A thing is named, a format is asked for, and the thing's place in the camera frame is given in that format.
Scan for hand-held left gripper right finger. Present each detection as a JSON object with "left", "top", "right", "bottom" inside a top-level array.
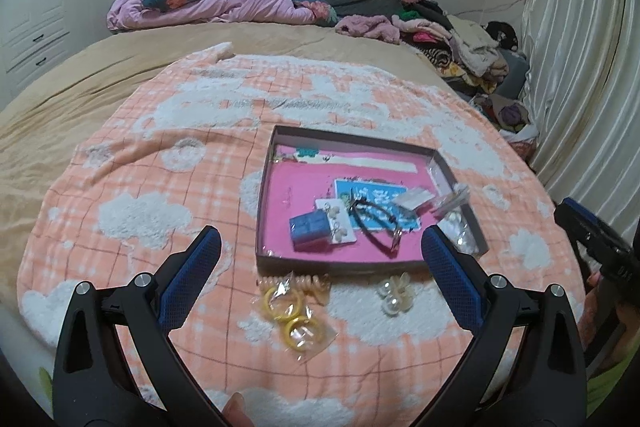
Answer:
[{"left": 421, "top": 224, "right": 588, "bottom": 427}]

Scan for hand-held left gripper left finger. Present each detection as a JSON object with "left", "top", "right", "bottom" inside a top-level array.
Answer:
[{"left": 52, "top": 226, "right": 223, "bottom": 427}]

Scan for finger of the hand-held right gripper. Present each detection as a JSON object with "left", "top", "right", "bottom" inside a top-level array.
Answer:
[{"left": 554, "top": 198, "right": 608, "bottom": 253}]

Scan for long clear plastic bag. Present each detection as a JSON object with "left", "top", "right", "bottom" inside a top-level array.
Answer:
[{"left": 432, "top": 184, "right": 478, "bottom": 253}]

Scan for pearl hair clip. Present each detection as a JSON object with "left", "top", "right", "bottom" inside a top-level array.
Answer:
[{"left": 376, "top": 273, "right": 416, "bottom": 315}]

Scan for white hair clip packet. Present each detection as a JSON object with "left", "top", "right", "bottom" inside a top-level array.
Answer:
[{"left": 392, "top": 188, "right": 433, "bottom": 211}]

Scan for beige coil hair tie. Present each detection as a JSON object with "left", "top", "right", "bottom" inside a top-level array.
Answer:
[{"left": 257, "top": 273, "right": 331, "bottom": 305}]

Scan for white earring card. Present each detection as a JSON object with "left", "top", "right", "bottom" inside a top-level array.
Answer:
[{"left": 314, "top": 199, "right": 358, "bottom": 244}]

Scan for small blue box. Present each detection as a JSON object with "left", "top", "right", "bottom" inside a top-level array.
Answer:
[{"left": 288, "top": 212, "right": 331, "bottom": 253}]

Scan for yellow rings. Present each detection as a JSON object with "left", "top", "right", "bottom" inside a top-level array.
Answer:
[{"left": 259, "top": 279, "right": 340, "bottom": 363}]

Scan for dark cardboard box tray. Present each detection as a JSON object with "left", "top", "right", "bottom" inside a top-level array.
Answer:
[{"left": 255, "top": 125, "right": 490, "bottom": 277}]

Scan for person's right hand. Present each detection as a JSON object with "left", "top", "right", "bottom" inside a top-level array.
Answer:
[{"left": 584, "top": 271, "right": 604, "bottom": 309}]

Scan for person's left hand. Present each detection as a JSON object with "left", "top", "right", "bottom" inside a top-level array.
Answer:
[{"left": 222, "top": 393, "right": 264, "bottom": 427}]

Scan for red bag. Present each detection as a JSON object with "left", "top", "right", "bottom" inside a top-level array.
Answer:
[{"left": 510, "top": 134, "right": 539, "bottom": 162}]

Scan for orange plaid cloud blanket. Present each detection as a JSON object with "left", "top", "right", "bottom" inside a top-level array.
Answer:
[{"left": 17, "top": 42, "right": 588, "bottom": 427}]

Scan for yellow-green cloth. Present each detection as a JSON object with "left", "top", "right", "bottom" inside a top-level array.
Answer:
[{"left": 585, "top": 352, "right": 640, "bottom": 427}]

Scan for grey cushion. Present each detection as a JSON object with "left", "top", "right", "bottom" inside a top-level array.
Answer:
[{"left": 495, "top": 49, "right": 531, "bottom": 100}]

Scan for white curtain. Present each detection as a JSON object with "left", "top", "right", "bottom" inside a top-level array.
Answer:
[{"left": 520, "top": 0, "right": 640, "bottom": 228}]

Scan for black garment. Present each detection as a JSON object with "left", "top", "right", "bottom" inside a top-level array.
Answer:
[{"left": 485, "top": 21, "right": 521, "bottom": 52}]

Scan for pile of clothes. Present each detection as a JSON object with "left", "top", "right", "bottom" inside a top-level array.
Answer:
[{"left": 392, "top": 0, "right": 511, "bottom": 95}]

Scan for pink fluffy garment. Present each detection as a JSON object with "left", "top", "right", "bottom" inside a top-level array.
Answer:
[{"left": 334, "top": 14, "right": 401, "bottom": 44}]

